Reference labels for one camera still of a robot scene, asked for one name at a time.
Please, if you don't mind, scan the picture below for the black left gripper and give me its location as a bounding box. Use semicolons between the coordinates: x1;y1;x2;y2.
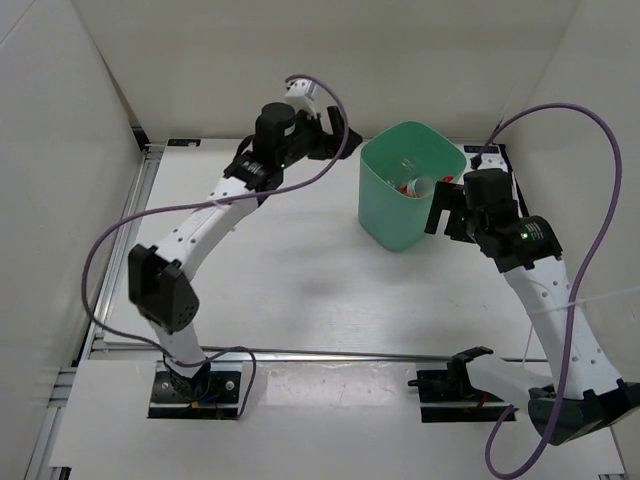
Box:
277;107;361;168

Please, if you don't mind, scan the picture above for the clear red-label bottle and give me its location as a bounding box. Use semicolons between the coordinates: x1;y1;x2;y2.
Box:
394;176;454;198

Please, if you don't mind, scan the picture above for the clear black-label pepsi bottle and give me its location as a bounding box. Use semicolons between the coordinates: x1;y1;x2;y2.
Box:
394;158;423;186

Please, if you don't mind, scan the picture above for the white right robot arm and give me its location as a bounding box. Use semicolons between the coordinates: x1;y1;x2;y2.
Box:
425;169;639;446

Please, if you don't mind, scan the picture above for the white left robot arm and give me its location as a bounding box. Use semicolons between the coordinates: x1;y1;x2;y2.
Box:
128;102;363;401

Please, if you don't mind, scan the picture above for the green plastic bin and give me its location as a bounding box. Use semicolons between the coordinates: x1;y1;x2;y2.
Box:
358;121;467;251

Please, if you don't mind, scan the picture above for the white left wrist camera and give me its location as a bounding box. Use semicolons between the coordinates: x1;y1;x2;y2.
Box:
285;79;317;113

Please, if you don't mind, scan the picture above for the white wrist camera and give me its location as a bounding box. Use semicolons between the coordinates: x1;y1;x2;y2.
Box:
470;153;508;172
285;79;317;113

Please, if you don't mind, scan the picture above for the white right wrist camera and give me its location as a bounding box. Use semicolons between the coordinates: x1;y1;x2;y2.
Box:
470;153;508;172

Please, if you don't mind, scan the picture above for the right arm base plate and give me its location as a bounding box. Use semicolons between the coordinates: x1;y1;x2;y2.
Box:
407;346;507;424

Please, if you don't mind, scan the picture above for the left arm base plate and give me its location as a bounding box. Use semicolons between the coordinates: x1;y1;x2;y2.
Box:
147;362;243;420

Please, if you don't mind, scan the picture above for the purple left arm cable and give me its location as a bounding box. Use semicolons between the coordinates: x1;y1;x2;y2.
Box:
81;74;350;420

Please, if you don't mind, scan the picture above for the aluminium table frame rail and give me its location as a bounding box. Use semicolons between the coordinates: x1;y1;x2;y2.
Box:
44;124;576;416

